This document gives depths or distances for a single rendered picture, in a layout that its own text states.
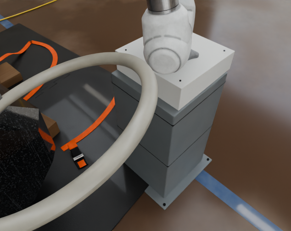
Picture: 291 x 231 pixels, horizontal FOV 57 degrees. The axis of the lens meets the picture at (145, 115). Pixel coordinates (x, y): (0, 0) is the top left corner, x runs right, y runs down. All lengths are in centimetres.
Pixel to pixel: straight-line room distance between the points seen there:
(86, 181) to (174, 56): 58
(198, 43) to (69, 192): 107
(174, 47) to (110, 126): 132
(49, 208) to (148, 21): 66
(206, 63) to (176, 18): 37
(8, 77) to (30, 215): 228
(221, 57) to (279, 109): 130
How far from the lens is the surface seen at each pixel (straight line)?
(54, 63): 276
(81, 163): 191
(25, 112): 143
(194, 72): 112
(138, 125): 40
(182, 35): 89
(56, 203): 38
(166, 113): 112
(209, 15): 351
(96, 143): 200
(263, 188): 196
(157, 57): 87
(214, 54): 126
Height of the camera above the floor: 162
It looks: 49 degrees down
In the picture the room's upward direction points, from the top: straight up
